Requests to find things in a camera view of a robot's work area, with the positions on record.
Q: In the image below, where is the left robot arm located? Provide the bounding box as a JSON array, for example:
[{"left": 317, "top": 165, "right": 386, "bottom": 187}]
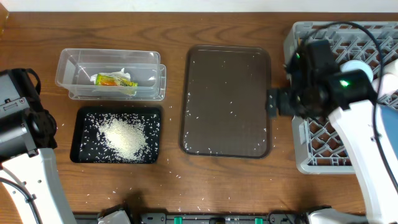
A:
[{"left": 1, "top": 68, "right": 76, "bottom": 223}]

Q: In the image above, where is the pile of white rice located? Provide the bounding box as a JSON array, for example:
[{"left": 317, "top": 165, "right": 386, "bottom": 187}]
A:
[{"left": 80, "top": 113, "right": 159, "bottom": 162}]

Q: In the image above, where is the pink cup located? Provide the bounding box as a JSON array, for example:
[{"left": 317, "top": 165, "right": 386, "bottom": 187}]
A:
[{"left": 378, "top": 73, "right": 398, "bottom": 99}]

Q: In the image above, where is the light blue bowl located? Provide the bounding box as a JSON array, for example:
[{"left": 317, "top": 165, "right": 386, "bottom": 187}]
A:
[{"left": 340, "top": 60, "right": 373, "bottom": 82}]

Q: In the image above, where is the clear plastic bin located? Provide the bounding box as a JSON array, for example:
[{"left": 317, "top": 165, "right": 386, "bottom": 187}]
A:
[{"left": 55, "top": 49, "right": 161, "bottom": 88}]

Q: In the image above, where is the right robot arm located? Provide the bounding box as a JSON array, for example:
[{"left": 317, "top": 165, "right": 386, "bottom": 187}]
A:
[{"left": 266, "top": 40, "right": 397, "bottom": 223}]

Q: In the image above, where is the white tissue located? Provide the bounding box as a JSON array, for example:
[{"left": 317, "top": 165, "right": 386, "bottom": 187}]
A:
[{"left": 90, "top": 68, "right": 131, "bottom": 83}]

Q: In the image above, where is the grey dishwasher rack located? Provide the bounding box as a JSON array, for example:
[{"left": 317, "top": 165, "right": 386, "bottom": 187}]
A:
[{"left": 284, "top": 21, "right": 397, "bottom": 174}]

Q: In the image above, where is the black plastic tray bin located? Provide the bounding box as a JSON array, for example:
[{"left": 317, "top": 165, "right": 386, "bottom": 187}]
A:
[{"left": 69, "top": 106, "right": 162, "bottom": 164}]

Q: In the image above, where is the yellow green snack wrapper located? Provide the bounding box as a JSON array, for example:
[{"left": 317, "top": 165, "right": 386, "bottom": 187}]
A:
[{"left": 93, "top": 74, "right": 138, "bottom": 87}]

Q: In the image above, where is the dark blue plate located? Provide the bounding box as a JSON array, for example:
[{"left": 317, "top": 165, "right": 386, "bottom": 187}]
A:
[{"left": 377, "top": 105, "right": 397, "bottom": 172}]

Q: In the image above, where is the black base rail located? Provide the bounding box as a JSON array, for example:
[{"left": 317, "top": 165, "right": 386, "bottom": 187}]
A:
[{"left": 73, "top": 205, "right": 308, "bottom": 224}]

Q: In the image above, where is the dark brown serving tray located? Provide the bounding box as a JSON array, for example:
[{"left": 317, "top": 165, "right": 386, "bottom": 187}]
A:
[{"left": 179, "top": 45, "right": 272, "bottom": 159}]

